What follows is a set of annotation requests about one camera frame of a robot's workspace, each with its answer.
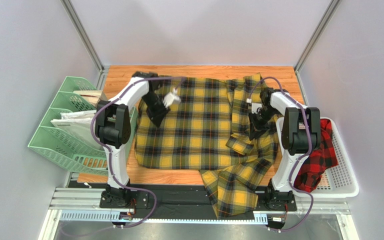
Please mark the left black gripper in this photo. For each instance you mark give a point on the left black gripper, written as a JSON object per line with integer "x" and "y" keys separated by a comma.
{"x": 157, "y": 116}

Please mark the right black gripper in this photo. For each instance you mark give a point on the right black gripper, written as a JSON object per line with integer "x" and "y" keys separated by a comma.
{"x": 256, "y": 122}

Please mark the yellow plaid long sleeve shirt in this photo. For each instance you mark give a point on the yellow plaid long sleeve shirt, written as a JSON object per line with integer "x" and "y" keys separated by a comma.
{"x": 209, "y": 131}

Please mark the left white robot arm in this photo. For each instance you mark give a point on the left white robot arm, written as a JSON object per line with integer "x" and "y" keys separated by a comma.
{"x": 111, "y": 128}

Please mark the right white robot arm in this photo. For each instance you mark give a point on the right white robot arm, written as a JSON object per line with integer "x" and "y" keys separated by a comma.
{"x": 299, "y": 134}

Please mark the red plaid long sleeve shirt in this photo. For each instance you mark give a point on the red plaid long sleeve shirt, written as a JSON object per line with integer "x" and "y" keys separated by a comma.
{"x": 311, "y": 171}

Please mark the book in file rack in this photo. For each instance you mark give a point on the book in file rack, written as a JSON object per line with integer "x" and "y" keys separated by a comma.
{"x": 92, "y": 96}

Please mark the papers in file rack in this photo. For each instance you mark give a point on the papers in file rack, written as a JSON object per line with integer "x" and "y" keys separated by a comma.
{"x": 78, "y": 125}

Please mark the white plastic basket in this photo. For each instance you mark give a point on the white plastic basket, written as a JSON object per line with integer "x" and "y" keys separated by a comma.
{"x": 337, "y": 182}

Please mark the green plastic file rack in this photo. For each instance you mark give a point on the green plastic file rack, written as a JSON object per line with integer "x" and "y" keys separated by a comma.
{"x": 60, "y": 147}

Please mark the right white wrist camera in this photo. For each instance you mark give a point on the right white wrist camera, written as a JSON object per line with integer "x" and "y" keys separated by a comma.
{"x": 253, "y": 107}

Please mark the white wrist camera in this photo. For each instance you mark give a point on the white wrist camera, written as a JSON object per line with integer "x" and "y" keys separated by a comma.
{"x": 171, "y": 98}
{"x": 253, "y": 107}

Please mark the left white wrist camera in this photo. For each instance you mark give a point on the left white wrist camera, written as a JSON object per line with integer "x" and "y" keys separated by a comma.
{"x": 171, "y": 98}

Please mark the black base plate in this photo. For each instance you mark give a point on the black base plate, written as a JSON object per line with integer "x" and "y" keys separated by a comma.
{"x": 185, "y": 202}

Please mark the aluminium frame rail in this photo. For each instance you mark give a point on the aluminium frame rail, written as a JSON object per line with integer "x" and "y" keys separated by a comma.
{"x": 71, "y": 204}

